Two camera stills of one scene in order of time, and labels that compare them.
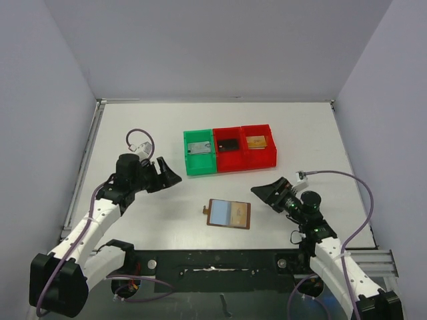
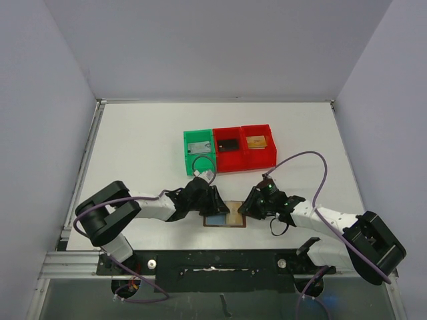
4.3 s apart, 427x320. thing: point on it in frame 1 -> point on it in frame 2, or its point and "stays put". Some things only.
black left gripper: (165, 178) -> (216, 206)
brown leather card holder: (228, 214) stays put
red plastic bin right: (257, 158) stays put
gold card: (256, 142) stays put
